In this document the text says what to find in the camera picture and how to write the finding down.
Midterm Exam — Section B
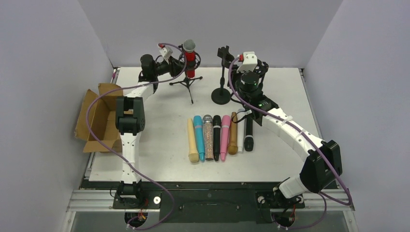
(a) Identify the black round-base shock-mount stand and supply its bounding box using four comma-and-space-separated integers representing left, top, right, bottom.
254, 60, 269, 83

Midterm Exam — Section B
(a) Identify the black tripod shock-mount stand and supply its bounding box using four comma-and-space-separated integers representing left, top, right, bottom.
169, 51, 203, 104

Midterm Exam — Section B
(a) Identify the red glitter microphone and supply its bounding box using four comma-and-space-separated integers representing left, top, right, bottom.
182, 39, 196, 79

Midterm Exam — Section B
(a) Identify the black clip microphone stand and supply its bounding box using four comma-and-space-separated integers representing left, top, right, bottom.
211, 45, 234, 105

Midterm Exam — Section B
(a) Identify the white microphone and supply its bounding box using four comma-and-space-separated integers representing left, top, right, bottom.
237, 109, 245, 153

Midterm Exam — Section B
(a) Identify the black microphone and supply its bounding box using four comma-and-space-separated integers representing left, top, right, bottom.
212, 115, 221, 161
244, 117, 254, 152

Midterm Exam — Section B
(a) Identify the blue microphone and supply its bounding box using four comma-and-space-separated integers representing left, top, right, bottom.
193, 116, 205, 162

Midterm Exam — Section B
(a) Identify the pink microphone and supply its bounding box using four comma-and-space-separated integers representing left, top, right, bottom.
220, 115, 231, 161

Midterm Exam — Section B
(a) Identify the silver glitter microphone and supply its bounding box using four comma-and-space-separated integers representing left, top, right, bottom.
203, 115, 214, 161

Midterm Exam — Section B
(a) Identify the gold microphone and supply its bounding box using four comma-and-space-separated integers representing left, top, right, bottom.
227, 112, 238, 155

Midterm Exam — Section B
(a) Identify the brown cardboard box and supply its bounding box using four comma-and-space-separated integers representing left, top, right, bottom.
74, 83, 123, 153

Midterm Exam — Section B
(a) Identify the cream microphone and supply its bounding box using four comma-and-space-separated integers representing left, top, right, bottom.
187, 118, 199, 163

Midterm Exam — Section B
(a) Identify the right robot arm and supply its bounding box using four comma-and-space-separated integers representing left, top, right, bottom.
228, 62, 343, 201

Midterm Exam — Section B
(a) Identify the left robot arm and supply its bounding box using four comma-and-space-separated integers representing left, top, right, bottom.
115, 54, 187, 204

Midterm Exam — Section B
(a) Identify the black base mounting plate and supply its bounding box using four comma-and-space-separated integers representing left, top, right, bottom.
112, 182, 305, 224

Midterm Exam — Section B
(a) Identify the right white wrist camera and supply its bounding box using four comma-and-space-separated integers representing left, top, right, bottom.
237, 51, 258, 73

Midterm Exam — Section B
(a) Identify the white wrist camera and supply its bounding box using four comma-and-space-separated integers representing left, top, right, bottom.
159, 44, 173, 63
237, 51, 258, 73

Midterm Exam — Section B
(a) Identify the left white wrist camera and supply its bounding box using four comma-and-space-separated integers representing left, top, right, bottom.
159, 44, 173, 63

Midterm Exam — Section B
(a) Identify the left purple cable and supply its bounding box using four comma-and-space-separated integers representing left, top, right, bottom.
86, 43, 187, 231

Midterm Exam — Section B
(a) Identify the aluminium frame rail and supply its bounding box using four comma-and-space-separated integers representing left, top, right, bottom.
65, 188, 355, 213

